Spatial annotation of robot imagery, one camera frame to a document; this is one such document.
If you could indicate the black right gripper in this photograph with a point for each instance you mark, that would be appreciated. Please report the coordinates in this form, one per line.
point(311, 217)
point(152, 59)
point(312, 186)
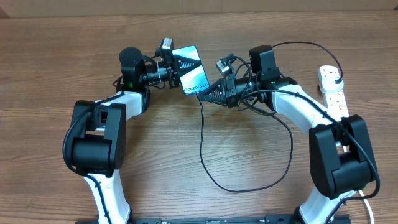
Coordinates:
point(227, 91)

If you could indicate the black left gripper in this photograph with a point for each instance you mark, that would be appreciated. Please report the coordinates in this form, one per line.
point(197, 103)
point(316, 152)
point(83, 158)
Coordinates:
point(173, 67)

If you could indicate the Samsung Galaxy smartphone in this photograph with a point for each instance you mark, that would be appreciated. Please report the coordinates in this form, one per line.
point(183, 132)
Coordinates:
point(192, 80)

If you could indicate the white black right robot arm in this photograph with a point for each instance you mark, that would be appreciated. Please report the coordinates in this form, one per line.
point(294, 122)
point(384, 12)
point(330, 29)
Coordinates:
point(341, 156)

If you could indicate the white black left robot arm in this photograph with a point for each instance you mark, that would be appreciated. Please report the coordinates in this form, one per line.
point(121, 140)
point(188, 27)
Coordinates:
point(94, 146)

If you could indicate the white charger plug adapter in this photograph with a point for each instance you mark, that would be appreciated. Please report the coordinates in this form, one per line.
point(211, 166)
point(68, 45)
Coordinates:
point(331, 84)

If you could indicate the white power strip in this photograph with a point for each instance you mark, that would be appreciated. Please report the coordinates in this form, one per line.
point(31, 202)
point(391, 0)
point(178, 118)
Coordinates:
point(335, 102)

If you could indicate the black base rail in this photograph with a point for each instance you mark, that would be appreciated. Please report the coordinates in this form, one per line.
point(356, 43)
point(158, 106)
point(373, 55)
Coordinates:
point(214, 220)

